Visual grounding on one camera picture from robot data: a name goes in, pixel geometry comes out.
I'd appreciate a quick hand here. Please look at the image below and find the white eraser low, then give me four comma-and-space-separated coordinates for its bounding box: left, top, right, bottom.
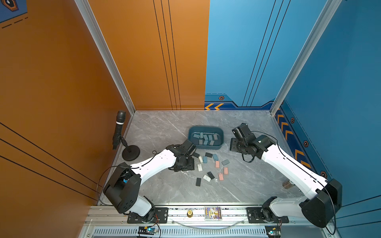
203, 175, 211, 182

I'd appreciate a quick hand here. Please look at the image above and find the black microphone on stand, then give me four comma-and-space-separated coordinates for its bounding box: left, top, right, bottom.
113, 111, 127, 150

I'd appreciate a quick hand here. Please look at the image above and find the right green circuit board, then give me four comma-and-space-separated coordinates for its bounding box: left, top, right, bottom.
265, 226, 281, 238

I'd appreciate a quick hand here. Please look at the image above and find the colourful card on rail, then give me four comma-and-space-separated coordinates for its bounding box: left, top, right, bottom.
204, 206, 222, 221

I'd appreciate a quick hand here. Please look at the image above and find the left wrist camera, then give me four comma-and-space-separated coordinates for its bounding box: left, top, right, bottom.
181, 139, 196, 155

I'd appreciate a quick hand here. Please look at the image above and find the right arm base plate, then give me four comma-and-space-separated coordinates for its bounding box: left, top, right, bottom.
246, 207, 289, 224

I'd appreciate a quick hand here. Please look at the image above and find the blue eraser beside dark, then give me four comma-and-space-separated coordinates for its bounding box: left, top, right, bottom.
212, 154, 219, 161

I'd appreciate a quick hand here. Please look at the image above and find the teal plastic storage box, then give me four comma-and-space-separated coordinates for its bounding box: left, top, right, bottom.
188, 126, 224, 150

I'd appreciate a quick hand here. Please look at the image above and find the black eraser centre low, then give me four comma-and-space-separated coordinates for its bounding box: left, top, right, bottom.
207, 172, 215, 179

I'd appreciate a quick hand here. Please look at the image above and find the black round microphone base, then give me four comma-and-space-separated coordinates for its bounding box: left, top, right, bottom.
122, 145, 140, 162

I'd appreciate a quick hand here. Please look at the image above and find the aluminium front rail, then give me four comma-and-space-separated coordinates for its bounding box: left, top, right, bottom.
83, 205, 298, 227

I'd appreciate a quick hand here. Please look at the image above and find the green circuit board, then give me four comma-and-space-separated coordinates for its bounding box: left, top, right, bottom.
137, 226, 159, 238
265, 226, 281, 238

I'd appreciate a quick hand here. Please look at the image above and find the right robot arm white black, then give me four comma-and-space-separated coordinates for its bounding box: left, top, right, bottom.
230, 135, 342, 228

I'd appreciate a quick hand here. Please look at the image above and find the brass knob on rail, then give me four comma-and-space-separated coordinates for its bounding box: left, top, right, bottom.
187, 210, 193, 218

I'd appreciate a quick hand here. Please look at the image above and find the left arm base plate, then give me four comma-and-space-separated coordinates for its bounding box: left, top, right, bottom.
127, 207, 168, 224

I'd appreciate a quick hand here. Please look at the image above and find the left green circuit board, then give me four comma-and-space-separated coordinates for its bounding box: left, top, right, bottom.
137, 226, 159, 238

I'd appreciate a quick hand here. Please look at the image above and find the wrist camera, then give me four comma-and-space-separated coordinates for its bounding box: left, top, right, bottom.
181, 139, 196, 155
232, 123, 253, 140

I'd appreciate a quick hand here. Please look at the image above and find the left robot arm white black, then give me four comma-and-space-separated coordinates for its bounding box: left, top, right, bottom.
103, 141, 196, 220

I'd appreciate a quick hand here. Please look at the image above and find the black eraser bottom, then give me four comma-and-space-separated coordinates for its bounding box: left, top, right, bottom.
195, 178, 201, 186

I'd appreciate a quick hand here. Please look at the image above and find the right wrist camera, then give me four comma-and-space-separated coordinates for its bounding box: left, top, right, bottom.
232, 123, 253, 140

